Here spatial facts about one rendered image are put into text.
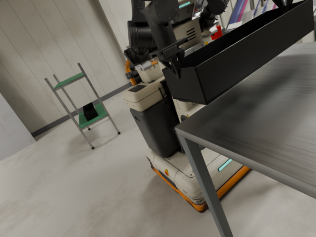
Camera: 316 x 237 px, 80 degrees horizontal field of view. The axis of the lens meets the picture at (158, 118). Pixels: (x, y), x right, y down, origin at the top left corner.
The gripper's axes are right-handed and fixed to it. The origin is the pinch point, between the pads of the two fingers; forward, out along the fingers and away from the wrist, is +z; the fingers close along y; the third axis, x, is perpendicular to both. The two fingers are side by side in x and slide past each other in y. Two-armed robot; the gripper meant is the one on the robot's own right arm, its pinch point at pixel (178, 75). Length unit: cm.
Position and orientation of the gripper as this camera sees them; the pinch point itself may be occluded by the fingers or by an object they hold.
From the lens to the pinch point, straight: 58.3
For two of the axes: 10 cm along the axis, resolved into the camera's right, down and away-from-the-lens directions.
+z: 3.8, 8.4, 3.9
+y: 7.9, -5.2, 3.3
